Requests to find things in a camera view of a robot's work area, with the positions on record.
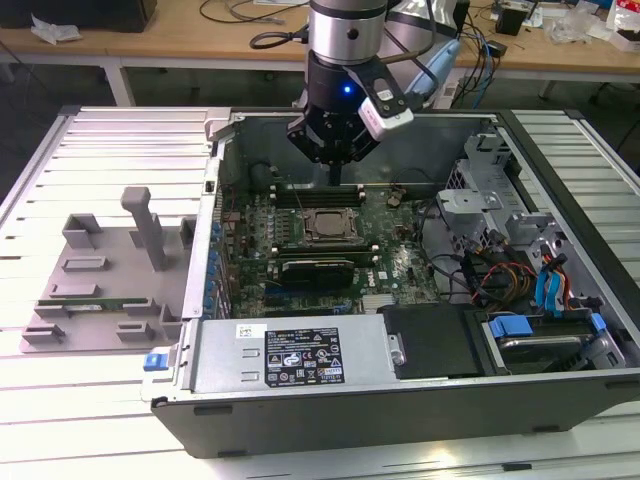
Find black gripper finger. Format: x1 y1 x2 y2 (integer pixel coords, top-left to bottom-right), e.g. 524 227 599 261
335 124 387 187
285 112 338 188

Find CPU socket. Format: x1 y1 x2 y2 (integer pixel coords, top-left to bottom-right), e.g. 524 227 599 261
302 207 364 247

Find black RAM slot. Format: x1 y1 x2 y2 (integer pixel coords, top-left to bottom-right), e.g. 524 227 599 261
273 242 376 251
269 194 365 203
270 199 365 209
274 249 379 260
269 189 365 198
269 183 365 193
275 253 380 268
273 245 377 255

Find black cylindrical part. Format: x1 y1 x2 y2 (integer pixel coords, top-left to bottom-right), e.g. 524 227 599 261
248 162 274 192

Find grey metal drive cage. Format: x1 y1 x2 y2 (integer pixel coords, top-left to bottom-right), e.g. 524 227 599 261
434 130 569 261

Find green motherboard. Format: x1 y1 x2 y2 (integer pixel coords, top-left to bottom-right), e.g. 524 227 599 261
219 187 446 319

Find black graphics card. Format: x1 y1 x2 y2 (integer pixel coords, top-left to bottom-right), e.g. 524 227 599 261
279 257 354 291

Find black computer tower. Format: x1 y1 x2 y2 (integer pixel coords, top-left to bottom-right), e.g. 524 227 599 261
452 0 472 40

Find silver finned heatsink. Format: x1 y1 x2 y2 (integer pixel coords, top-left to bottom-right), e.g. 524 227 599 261
362 294 396 314

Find small black box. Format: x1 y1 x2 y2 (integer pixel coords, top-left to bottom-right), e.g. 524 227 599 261
494 3 525 37

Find black plastic cover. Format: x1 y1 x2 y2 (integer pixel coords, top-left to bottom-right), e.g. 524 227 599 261
377 303 485 380

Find hard disk in blue carrier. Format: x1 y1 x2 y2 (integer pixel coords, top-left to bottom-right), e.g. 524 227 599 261
482 312 609 375

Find grey power supply unit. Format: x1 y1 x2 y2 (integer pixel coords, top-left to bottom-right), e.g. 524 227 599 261
192 317 401 392

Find clear plastic bags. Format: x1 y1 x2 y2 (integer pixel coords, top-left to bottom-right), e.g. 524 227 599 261
544 4 614 46

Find grey parts rack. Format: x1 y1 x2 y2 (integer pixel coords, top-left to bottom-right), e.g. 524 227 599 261
18 185 201 355

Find large black box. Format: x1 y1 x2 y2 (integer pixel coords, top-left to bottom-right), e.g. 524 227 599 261
0 0 159 34

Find green RAM stick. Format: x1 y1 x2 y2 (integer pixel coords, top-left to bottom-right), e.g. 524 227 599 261
37 296 150 309

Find white crumpled bag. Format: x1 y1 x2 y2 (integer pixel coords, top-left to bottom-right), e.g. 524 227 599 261
30 12 84 45

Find open black PC case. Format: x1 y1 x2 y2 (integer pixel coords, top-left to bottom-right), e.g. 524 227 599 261
141 106 640 460

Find white red package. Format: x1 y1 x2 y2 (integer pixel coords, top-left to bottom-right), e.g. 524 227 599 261
604 0 640 52

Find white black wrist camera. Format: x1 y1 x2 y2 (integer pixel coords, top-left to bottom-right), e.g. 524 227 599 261
343 62 416 142

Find black internal cable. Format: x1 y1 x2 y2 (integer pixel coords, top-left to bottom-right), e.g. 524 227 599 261
417 197 481 306

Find thin grey desk cable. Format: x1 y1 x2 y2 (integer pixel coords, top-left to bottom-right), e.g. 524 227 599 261
199 0 311 25

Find wooden desk white frame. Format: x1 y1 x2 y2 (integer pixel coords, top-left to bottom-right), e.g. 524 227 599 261
0 0 640 109

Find thin blue cable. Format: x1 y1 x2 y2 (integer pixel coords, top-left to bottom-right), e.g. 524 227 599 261
469 22 497 109

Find orange yellow power wires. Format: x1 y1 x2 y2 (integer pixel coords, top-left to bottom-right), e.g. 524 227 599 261
477 262 536 304

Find blue flat data cable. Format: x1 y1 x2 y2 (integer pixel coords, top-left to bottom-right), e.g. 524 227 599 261
534 253 574 321

